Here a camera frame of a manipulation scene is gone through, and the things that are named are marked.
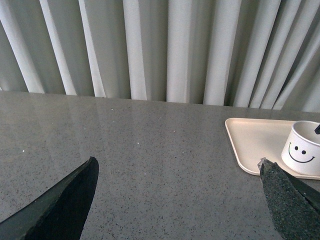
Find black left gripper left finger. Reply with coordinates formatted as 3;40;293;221
0;157;99;240

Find beige rectangular plastic tray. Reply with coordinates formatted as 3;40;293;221
225;117;320;180

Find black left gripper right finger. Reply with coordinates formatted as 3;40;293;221
257;157;320;240

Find white mug with black handle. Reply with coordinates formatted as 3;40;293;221
281;120;320;177

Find grey-white pleated curtain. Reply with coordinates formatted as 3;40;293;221
0;0;320;112

